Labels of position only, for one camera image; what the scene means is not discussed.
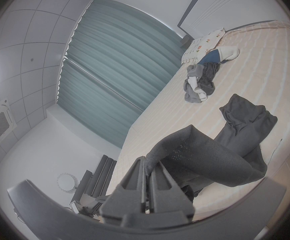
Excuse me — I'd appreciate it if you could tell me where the bed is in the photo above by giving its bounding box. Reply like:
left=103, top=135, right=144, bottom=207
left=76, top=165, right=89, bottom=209
left=102, top=0, right=290, bottom=224

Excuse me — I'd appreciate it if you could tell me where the black chest of drawers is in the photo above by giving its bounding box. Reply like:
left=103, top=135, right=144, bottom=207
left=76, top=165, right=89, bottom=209
left=71, top=155, right=118, bottom=209

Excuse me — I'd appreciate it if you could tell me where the black T-shirt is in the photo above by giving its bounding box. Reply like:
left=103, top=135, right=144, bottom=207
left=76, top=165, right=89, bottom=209
left=145, top=93, right=278, bottom=198

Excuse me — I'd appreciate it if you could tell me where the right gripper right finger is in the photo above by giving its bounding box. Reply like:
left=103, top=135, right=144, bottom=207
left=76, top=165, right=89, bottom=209
left=149, top=161, right=195, bottom=221

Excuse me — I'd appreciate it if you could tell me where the pile of clothes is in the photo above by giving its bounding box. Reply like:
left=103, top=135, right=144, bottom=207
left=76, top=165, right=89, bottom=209
left=184, top=46, right=240, bottom=103

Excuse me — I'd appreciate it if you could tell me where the grey bedside table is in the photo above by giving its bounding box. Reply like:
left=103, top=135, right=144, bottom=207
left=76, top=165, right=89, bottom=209
left=180, top=35, right=192, bottom=47

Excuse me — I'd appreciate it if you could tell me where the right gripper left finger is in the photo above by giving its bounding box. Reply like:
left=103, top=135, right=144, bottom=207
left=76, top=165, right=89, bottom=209
left=101, top=156, right=146, bottom=226

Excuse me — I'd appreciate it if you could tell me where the blue-green curtain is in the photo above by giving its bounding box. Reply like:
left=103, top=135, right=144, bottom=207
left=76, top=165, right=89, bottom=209
left=63, top=0, right=193, bottom=114
left=57, top=59, right=145, bottom=149

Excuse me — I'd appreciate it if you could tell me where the white printed pillow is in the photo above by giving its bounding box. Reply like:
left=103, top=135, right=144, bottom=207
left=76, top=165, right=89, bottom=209
left=181, top=28, right=225, bottom=64

